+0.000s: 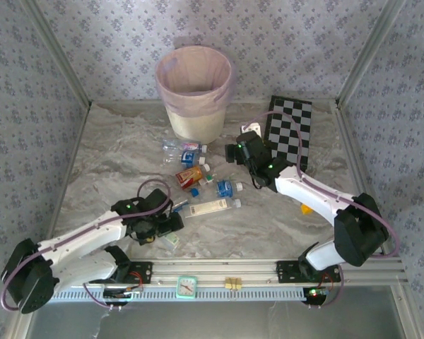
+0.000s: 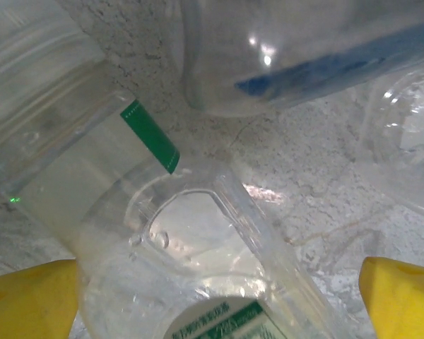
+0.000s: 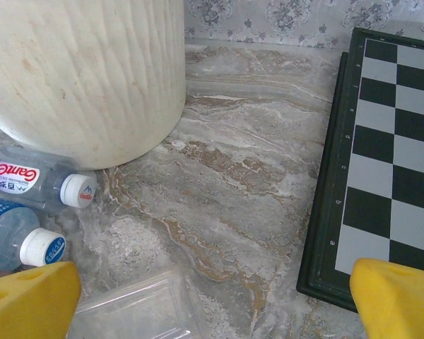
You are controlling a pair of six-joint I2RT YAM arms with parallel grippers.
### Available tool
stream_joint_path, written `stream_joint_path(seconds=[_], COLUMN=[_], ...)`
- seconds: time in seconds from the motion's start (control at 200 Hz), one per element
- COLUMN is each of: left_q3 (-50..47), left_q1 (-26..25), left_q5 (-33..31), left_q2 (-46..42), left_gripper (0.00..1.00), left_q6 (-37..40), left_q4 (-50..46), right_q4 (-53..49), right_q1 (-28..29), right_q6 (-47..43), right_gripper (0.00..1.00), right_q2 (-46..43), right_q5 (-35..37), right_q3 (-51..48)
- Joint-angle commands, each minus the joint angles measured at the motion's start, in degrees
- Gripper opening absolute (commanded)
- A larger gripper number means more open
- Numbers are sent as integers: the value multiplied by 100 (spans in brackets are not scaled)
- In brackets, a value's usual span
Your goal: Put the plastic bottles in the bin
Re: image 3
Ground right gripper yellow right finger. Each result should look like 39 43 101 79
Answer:
349 257 424 339

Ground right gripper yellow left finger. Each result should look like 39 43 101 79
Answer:
0 261 83 339

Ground clear plastic container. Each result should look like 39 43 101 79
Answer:
69 264 213 339

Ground white waste bin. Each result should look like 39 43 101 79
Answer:
0 0 187 171

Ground blue label bottle white cap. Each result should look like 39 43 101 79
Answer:
0 196 67 276

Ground clear bottle pink white label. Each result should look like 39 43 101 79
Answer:
0 141 99 213

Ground black grey chessboard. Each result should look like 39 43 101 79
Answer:
295 27 424 314

